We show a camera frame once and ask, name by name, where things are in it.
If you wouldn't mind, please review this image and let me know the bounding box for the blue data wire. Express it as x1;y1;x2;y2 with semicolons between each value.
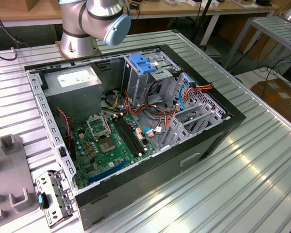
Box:
178;77;194;111

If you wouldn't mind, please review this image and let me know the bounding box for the orange red power wire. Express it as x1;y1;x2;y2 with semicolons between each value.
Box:
184;82;213;98

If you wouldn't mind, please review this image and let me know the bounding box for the grey metal disk bay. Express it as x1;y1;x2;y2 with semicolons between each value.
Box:
157;72;233;150

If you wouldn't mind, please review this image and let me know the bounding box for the black RAM slot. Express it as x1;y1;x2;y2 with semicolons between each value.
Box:
115;117;141;156
121;115;147;153
112;118;138;157
118;116;144;154

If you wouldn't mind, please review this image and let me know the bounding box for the grey metal drive cage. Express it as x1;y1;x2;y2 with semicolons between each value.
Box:
122;50;182;107

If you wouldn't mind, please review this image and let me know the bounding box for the CPU socket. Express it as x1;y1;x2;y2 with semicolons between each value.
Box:
97;137;117;155

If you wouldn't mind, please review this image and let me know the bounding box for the green motherboard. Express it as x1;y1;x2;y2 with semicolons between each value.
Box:
71;113;158;190

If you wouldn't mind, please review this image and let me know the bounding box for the blue plastic drive latch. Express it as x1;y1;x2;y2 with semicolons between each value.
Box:
129;53;157;75

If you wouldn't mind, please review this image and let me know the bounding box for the metal socket cover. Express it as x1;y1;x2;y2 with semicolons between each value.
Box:
86;114;112;141

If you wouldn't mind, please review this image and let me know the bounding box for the black open PC case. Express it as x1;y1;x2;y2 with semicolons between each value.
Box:
24;44;247;231

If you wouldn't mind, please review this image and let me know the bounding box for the blue expansion slot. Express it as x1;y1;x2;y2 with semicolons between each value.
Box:
87;160;128;184

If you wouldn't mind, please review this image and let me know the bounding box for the grey power supply unit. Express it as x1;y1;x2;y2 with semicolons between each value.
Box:
40;65;103;124

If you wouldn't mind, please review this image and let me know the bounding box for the black case fan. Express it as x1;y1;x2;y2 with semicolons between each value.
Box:
55;108;76;161

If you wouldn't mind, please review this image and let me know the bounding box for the black stand pole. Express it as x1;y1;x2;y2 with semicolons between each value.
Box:
193;0;213;46

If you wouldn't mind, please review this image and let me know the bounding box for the black clip with teal mark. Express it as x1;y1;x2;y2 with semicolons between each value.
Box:
36;191;50;209

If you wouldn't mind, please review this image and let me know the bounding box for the large cardboard box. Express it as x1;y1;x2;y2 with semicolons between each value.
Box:
251;77;291;132

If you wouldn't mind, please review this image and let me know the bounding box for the grey parts rack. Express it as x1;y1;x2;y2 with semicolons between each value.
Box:
0;133;41;228

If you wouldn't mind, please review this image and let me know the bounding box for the wooden desk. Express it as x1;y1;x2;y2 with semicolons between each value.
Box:
0;0;279;47

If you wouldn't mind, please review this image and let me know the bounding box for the metal slat side table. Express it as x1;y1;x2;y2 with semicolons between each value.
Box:
223;16;291;71

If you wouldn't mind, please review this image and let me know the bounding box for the orange yellow wire bundle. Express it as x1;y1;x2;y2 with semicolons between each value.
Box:
100;88;181;136

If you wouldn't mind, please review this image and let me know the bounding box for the white plug with blue wire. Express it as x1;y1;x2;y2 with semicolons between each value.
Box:
143;126;166;139

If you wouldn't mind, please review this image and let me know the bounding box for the red black fan wire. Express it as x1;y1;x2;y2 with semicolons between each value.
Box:
57;108;73;151

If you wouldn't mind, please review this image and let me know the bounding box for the grey metal slot bracket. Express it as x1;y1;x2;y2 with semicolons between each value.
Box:
35;169;78;229

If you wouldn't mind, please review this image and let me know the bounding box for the black cable with silver plug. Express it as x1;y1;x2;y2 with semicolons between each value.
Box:
0;4;30;61

